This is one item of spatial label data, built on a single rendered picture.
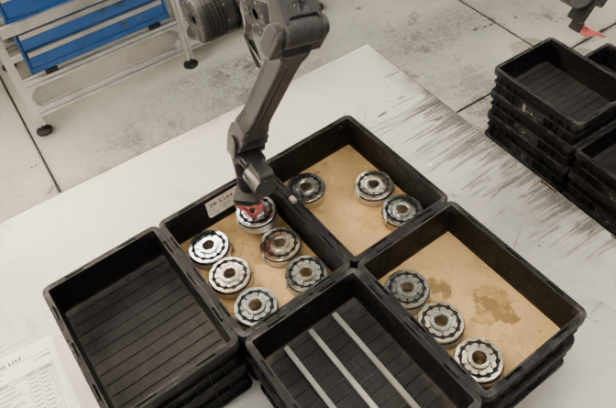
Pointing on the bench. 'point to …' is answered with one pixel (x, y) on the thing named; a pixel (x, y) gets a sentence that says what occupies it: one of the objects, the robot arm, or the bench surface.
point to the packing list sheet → (35, 379)
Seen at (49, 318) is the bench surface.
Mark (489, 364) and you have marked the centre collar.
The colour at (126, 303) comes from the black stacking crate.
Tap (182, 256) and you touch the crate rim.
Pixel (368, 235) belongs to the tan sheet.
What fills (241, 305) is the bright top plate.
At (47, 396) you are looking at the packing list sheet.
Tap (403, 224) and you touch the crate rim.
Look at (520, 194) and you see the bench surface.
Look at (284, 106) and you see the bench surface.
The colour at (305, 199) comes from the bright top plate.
